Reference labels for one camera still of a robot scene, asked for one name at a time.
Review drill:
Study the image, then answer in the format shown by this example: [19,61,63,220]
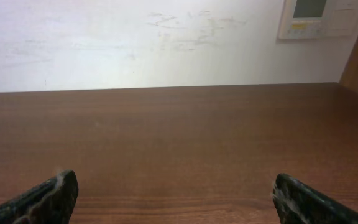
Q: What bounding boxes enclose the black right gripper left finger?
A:
[0,170,79,224]

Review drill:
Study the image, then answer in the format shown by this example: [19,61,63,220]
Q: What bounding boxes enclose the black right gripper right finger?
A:
[272,173,358,224]

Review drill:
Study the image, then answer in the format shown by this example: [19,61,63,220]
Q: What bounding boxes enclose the white wall control panel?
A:
[278,0,358,40]

